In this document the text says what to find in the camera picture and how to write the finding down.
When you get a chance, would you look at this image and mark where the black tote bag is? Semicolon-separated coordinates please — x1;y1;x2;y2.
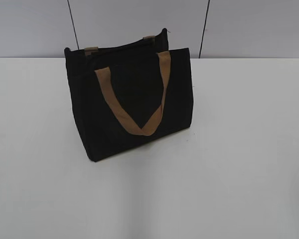
64;28;193;162

